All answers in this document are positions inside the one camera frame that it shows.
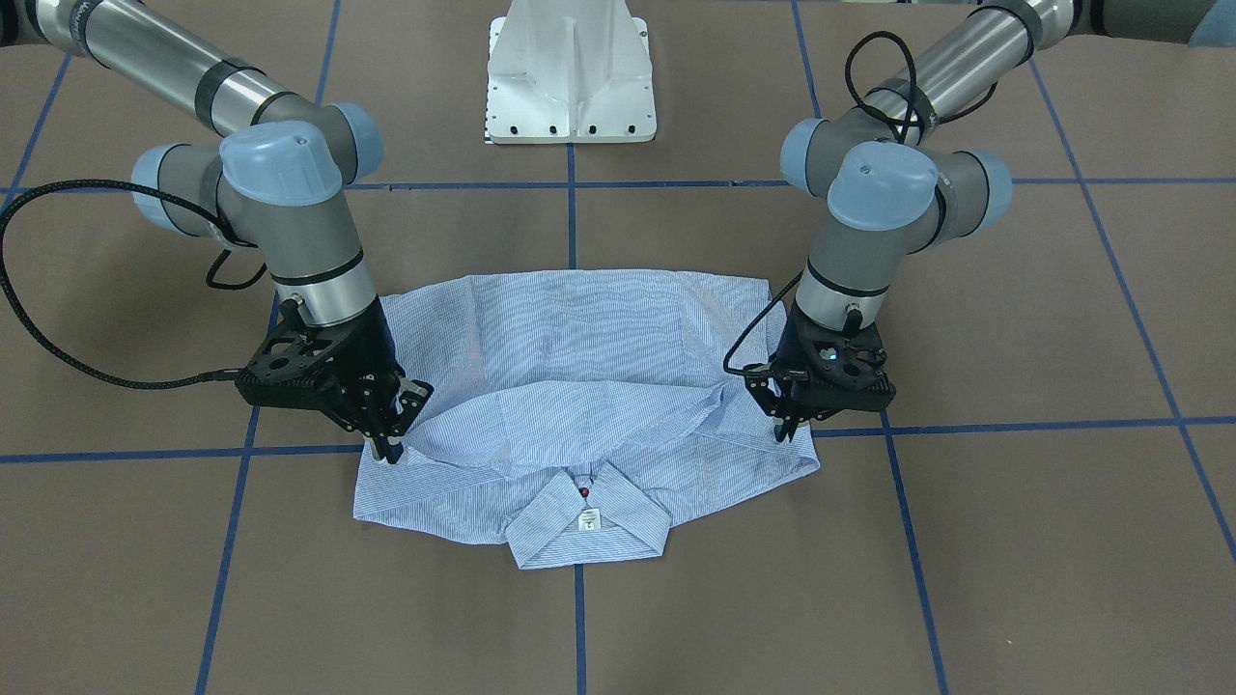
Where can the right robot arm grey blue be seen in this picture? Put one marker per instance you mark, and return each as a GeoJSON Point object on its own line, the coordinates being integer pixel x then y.
{"type": "Point", "coordinates": [275, 184]}

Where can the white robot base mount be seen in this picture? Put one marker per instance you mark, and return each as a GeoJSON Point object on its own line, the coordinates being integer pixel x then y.
{"type": "Point", "coordinates": [570, 72]}

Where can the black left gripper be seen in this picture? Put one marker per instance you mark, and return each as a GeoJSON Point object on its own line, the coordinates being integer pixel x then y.
{"type": "Point", "coordinates": [789, 340]}

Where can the blue striped button shirt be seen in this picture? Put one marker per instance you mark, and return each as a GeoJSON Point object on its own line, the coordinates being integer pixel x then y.
{"type": "Point", "coordinates": [577, 416]}

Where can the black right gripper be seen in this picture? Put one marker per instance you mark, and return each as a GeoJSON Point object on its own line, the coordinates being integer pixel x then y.
{"type": "Point", "coordinates": [368, 349]}

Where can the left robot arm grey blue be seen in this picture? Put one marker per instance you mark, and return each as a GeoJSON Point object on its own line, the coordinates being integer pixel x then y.
{"type": "Point", "coordinates": [889, 198]}

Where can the brown table mat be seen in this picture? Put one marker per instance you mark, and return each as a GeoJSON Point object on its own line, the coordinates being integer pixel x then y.
{"type": "Point", "coordinates": [1046, 508]}

